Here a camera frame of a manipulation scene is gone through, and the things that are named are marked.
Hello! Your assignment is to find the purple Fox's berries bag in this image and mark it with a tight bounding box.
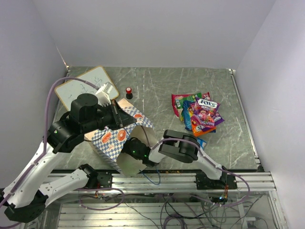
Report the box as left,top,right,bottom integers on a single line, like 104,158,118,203
191,98,220,128

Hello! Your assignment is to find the red marker cap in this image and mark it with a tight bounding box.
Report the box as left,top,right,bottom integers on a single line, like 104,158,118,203
125,87,133,100

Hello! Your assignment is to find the blue M&M's packet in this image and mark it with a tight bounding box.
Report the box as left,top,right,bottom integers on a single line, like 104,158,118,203
197,138,207,149

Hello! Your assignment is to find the aluminium rail frame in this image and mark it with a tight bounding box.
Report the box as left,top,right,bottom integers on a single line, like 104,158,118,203
16,170,286,229

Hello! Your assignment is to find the checkered paper bag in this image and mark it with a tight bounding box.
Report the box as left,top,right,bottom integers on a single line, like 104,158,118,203
84,99,158,177

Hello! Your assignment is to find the blue Slendy snack bag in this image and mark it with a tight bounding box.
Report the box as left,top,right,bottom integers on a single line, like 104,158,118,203
182,100,195,131

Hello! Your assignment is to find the red snack bag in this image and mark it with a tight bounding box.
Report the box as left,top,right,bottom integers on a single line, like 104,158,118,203
171,92,210,121

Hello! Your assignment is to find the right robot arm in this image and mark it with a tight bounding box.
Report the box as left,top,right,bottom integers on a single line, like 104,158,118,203
123,130,227,189

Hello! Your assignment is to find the small whiteboard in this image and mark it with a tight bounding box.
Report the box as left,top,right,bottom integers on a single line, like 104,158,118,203
55,66,119,110

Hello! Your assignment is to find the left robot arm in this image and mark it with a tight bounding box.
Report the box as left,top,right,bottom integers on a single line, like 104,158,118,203
0,94,136,223

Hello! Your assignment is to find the green snack bag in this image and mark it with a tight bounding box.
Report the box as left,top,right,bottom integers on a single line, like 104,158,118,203
175,94,197,109

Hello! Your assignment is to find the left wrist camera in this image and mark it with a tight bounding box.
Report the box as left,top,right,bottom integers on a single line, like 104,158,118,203
95,82,114,106

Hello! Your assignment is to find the purple snack packet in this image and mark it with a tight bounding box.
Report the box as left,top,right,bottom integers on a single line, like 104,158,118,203
187,108,224,130

